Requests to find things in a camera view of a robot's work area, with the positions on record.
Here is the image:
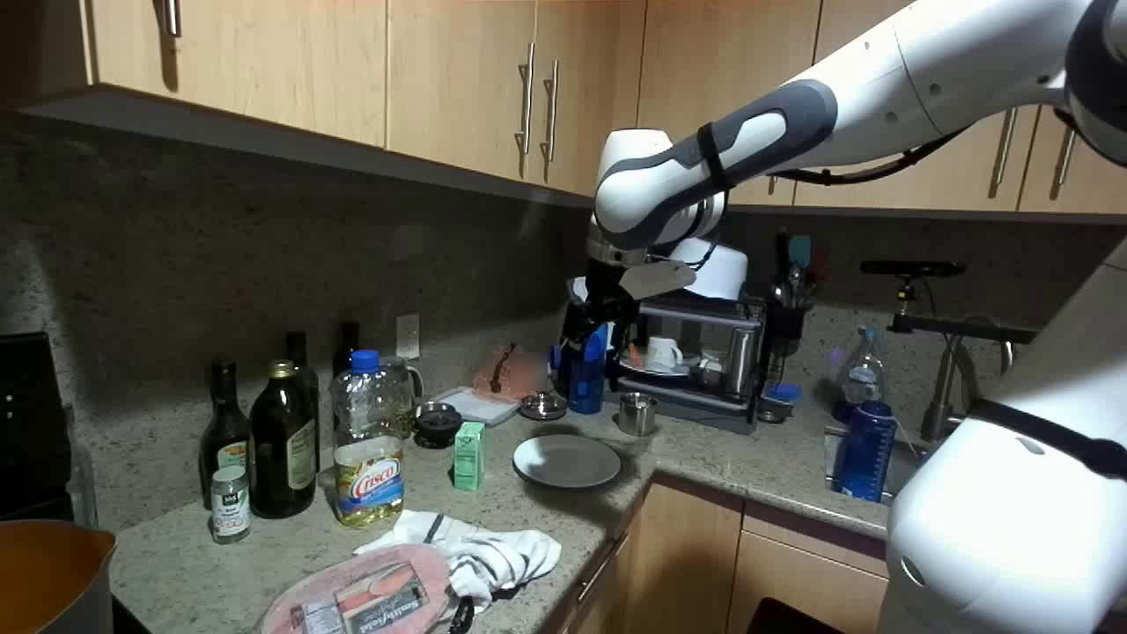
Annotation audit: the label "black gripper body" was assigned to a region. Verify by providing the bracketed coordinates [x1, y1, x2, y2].
[580, 248, 645, 346]

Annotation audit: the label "pink sliced ham package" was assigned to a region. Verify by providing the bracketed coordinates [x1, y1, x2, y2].
[257, 538, 459, 634]

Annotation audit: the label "white round plate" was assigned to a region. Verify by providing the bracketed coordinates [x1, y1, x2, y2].
[510, 429, 627, 493]

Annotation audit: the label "white striped towel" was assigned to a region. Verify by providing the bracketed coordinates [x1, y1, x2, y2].
[353, 508, 568, 616]

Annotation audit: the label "white mug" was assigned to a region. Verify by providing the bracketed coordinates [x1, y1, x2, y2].
[642, 335, 690, 379]

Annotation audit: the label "blue water bottle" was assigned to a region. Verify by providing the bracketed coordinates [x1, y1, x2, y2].
[568, 320, 618, 420]

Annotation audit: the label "white bowl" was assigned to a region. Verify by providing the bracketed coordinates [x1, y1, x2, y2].
[667, 236, 755, 304]

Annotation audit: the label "black dish rack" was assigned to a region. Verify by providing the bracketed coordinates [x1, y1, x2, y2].
[607, 279, 807, 432]

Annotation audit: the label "steel cup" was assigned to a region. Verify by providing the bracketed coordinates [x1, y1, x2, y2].
[612, 387, 662, 440]

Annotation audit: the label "pink packaged meat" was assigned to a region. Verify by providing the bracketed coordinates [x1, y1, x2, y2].
[468, 337, 546, 405]

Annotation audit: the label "small steel bowl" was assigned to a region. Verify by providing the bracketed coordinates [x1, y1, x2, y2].
[513, 387, 569, 425]

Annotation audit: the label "clear container white lid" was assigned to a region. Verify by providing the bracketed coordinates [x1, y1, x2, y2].
[433, 385, 521, 429]

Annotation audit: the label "blue sponge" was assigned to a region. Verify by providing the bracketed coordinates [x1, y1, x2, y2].
[755, 379, 811, 414]

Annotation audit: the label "small black bowl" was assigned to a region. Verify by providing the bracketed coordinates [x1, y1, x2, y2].
[413, 396, 468, 449]

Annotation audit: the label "glass oil cruet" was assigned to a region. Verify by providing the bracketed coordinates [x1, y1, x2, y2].
[378, 355, 426, 440]

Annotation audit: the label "clear plastic water bottle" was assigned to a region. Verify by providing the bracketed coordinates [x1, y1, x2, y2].
[838, 324, 890, 408]

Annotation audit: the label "dark slim bottle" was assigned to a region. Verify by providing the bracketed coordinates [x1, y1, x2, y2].
[332, 318, 362, 379]
[281, 327, 325, 408]

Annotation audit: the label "wooden lower cabinets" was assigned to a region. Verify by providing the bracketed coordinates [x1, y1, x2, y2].
[539, 468, 897, 634]

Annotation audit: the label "wooden cabinets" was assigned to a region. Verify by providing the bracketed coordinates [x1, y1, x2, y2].
[539, 468, 897, 634]
[16, 0, 1127, 220]

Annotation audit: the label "plastic bottle blue cap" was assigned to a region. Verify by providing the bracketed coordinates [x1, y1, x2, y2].
[325, 346, 409, 528]

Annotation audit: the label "kitchen faucet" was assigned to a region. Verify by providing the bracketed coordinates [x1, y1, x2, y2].
[858, 258, 1043, 448]

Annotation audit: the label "large olive oil bottle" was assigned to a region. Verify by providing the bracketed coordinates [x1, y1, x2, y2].
[247, 358, 325, 521]

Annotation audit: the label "wooden upper cabinets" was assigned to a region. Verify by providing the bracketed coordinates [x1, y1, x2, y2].
[16, 0, 1127, 220]

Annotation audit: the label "dark wine bottle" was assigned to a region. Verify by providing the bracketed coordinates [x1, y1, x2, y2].
[198, 358, 257, 509]

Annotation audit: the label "small white capped jar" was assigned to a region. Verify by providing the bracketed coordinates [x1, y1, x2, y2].
[208, 463, 257, 546]

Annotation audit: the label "orange cooking pot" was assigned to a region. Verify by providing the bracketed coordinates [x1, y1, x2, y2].
[0, 519, 121, 634]

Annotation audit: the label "white wall outlet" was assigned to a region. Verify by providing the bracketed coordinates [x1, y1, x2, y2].
[390, 308, 426, 361]

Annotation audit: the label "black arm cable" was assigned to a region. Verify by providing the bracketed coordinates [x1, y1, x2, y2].
[767, 122, 978, 189]

